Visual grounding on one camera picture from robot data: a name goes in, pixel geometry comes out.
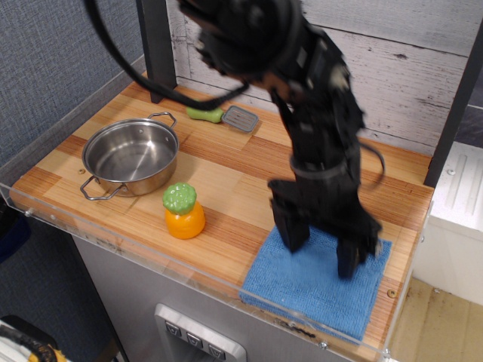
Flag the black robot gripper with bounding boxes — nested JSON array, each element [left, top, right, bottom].
[[269, 161, 381, 279]]

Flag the blue towel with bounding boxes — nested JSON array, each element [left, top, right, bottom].
[[239, 228, 392, 341]]

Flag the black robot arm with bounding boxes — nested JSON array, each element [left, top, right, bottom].
[[179, 1, 380, 279]]

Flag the white aluminium side block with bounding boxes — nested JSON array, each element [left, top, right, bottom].
[[413, 142, 482, 305]]

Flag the orange toy carrot green top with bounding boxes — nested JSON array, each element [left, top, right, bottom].
[[162, 183, 206, 240]]

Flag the clear acrylic table guard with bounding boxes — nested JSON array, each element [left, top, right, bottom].
[[1, 81, 432, 361]]

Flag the grey cabinet with button panel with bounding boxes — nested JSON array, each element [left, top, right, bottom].
[[75, 238, 382, 361]]

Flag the stainless steel pot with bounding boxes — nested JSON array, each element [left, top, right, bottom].
[[80, 112, 180, 201]]

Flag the yellow object bottom left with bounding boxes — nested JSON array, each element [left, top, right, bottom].
[[27, 342, 67, 362]]

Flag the green handled grey spatula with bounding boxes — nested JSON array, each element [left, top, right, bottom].
[[186, 106, 259, 133]]

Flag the black right vertical post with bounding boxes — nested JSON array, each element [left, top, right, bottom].
[[423, 23, 482, 188]]

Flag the black vertical post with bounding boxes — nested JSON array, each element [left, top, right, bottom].
[[136, 0, 177, 90], [423, 23, 482, 188]]

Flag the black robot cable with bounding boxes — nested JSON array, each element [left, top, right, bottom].
[[82, 0, 386, 192]]

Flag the black left vertical post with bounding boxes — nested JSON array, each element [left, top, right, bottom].
[[136, 0, 177, 90]]

